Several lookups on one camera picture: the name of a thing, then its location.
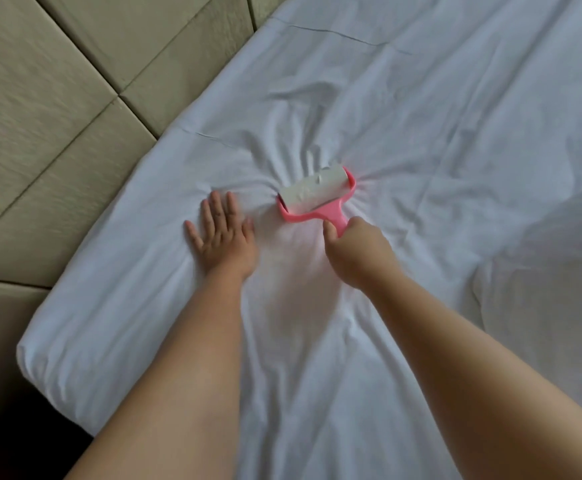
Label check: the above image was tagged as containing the person's right hand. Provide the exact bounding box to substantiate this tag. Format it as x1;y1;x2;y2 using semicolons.
322;215;404;294

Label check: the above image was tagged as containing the person's left hand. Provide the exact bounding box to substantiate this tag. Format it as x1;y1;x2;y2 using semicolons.
183;189;260;284

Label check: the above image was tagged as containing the pink lint roller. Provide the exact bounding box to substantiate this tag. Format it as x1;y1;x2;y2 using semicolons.
275;163;358;238

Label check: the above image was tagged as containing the white bed sheet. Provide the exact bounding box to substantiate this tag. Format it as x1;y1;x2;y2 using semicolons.
15;0;582;480

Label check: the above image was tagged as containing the person's left forearm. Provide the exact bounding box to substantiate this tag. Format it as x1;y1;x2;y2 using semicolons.
65;269;247;480

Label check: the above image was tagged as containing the person's right forearm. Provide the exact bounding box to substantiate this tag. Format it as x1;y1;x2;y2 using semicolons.
366;275;582;480

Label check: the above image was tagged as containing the white duvet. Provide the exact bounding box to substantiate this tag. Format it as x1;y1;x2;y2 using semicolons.
471;175;582;426

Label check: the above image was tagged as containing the beige padded headboard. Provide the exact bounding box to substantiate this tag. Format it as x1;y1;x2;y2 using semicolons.
0;0;292;436

